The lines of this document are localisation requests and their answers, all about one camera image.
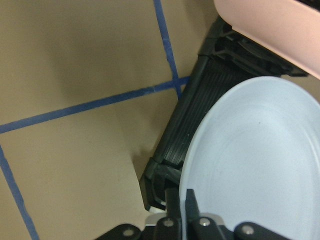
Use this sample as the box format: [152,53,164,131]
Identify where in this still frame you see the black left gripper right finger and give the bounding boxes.
[185,188,200,223]

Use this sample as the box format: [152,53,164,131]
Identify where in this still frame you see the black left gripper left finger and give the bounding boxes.
[164,187,182,227]

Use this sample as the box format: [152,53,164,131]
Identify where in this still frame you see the light blue plate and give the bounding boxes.
[179,76,320,240]

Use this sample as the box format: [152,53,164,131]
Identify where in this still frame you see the pink plate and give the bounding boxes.
[214,0,320,78]

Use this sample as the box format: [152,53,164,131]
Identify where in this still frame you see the black dish rack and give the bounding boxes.
[139,17,307,210]

